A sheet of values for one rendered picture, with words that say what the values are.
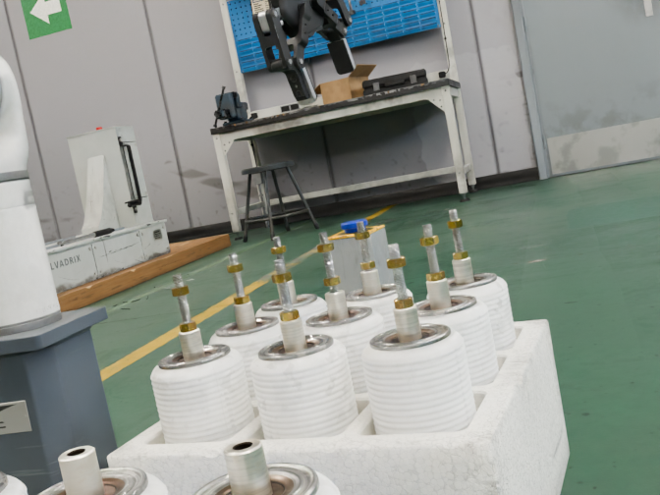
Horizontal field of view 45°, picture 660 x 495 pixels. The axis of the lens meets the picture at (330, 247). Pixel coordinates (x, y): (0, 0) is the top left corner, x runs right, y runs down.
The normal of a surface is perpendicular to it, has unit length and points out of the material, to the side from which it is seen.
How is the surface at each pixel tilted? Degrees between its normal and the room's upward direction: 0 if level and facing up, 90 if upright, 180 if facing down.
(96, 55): 90
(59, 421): 87
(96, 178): 67
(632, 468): 0
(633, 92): 90
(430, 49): 90
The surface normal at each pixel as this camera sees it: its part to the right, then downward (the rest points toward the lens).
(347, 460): -0.37, 0.18
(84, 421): 0.95, -0.15
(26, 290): 0.62, -0.04
